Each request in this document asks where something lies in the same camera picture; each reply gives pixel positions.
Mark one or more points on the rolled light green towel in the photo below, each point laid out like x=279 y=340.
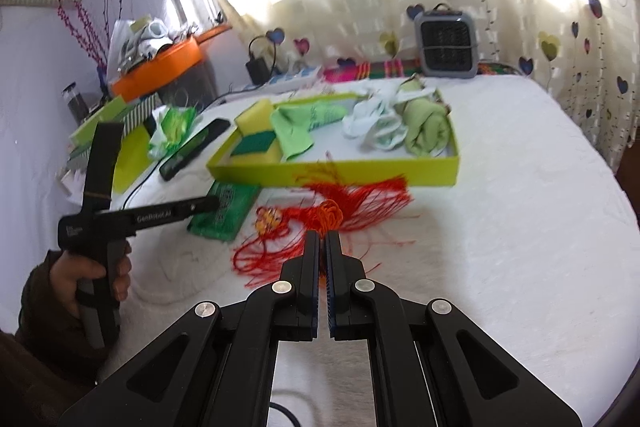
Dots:
x=425 y=127

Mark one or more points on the green tissue packet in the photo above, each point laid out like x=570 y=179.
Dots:
x=172 y=127

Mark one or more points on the dark jar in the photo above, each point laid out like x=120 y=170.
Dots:
x=76 y=107

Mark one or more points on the pile of papers and bags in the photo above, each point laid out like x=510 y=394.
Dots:
x=145 y=39

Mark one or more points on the person's left hand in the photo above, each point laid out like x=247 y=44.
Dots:
x=70 y=268

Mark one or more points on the yellow green paper box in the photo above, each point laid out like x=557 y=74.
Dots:
x=130 y=162

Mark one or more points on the black charger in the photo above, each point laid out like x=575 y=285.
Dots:
x=256 y=71

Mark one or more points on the yellow and green sponge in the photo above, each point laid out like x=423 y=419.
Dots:
x=255 y=144
x=252 y=117

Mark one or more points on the red decorative branches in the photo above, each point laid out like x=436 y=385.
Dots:
x=75 y=19

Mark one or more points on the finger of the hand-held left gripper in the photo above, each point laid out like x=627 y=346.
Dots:
x=205 y=206

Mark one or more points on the white and blue power strip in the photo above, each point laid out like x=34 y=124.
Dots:
x=295 y=77

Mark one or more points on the small grey heater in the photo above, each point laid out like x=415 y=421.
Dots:
x=445 y=42

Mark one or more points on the striped cardboard box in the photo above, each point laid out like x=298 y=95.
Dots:
x=135 y=112

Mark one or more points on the black smartphone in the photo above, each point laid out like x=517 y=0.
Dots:
x=190 y=152

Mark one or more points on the light green microfiber cloth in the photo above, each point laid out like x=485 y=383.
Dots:
x=295 y=132

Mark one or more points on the orange plastic container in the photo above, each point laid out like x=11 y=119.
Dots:
x=165 y=62

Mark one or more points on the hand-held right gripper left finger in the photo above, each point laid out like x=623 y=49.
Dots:
x=310 y=267

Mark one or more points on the person's left forearm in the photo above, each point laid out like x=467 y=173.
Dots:
x=45 y=347

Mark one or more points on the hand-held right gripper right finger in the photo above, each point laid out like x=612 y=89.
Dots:
x=336 y=267

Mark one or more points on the red tassel knot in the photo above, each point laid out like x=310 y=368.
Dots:
x=350 y=202

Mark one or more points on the lime green cardboard box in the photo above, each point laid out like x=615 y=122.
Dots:
x=350 y=172

